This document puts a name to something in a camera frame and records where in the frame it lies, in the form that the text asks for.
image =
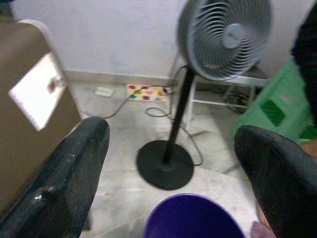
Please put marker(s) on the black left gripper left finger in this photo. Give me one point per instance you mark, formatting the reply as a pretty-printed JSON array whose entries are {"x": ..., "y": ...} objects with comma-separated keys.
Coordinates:
[{"x": 54, "y": 188}]

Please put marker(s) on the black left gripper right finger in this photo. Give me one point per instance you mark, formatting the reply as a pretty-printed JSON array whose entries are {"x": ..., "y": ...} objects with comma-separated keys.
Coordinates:
[{"x": 284, "y": 183}]

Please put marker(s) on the mauve cloth piece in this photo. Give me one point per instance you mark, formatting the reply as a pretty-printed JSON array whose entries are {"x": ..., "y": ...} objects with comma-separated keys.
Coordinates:
[{"x": 261, "y": 230}]

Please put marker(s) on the brown cabinet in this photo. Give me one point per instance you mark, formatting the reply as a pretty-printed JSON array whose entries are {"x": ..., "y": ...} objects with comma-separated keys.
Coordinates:
[{"x": 15, "y": 99}]

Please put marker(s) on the green plastic stool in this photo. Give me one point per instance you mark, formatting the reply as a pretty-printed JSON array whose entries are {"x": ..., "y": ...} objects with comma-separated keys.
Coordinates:
[{"x": 284, "y": 84}]

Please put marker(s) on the purple plastic bucket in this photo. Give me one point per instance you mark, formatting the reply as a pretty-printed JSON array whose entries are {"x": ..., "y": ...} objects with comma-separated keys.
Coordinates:
[{"x": 188, "y": 218}]

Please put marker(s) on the white power strip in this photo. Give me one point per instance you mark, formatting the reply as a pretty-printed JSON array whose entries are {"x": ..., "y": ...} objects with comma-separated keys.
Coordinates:
[{"x": 104, "y": 91}]

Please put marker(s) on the white metal rack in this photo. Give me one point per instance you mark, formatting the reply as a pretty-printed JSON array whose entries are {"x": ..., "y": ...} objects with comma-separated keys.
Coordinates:
[{"x": 245, "y": 80}]

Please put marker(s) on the person in black top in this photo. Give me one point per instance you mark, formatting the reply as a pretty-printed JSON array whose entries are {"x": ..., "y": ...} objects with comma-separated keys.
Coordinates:
[{"x": 307, "y": 62}]

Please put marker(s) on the colourful shape puzzle board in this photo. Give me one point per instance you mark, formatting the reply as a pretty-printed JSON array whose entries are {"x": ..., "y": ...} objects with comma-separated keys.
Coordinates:
[{"x": 148, "y": 95}]

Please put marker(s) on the grey standing fan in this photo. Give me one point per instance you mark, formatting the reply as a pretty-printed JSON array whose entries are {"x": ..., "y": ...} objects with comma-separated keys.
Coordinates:
[{"x": 223, "y": 37}]

